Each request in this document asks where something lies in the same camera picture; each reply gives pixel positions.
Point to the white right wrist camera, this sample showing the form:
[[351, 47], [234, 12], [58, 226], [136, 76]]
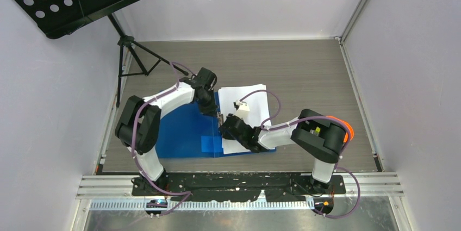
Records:
[[242, 109]]

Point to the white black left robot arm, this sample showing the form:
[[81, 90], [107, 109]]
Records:
[[139, 124]]

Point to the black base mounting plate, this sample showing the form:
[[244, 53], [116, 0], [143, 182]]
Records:
[[247, 187]]

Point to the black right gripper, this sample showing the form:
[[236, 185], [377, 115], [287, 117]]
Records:
[[228, 136]]

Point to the white paper stack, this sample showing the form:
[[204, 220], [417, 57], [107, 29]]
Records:
[[257, 102]]

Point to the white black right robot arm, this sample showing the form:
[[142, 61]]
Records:
[[323, 137]]

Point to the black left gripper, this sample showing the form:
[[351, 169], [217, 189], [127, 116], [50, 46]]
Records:
[[212, 108]]

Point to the blue clip file folder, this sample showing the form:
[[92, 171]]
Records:
[[186, 133]]

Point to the aluminium rail frame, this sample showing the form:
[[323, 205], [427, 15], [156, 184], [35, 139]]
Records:
[[128, 192]]

